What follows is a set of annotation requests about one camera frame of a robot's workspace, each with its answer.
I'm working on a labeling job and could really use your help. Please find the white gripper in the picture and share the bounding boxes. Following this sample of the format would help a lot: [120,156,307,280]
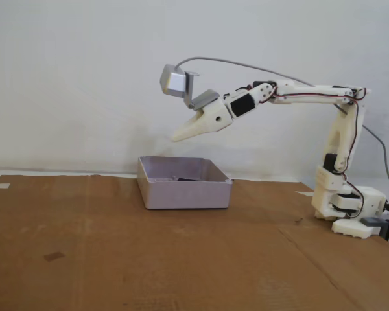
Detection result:
[172,98,234,143]

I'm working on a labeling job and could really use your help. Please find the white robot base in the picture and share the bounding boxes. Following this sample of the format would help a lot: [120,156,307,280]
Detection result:
[331,185,387,241]

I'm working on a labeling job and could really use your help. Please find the grey plastic box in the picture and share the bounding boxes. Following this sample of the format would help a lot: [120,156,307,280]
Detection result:
[137,155,233,211]

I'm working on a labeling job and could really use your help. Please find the silver webcam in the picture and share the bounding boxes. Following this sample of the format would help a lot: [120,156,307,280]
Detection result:
[158,63,201,109]

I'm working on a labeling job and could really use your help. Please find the brown cardboard sheet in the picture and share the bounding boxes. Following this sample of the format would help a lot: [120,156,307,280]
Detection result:
[277,222,389,311]
[0,174,389,311]

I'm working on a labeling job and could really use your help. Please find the grey table clamp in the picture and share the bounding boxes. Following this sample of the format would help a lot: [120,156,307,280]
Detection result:
[360,216,389,250]

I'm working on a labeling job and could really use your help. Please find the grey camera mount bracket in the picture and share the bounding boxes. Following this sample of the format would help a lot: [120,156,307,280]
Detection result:
[190,89,220,111]

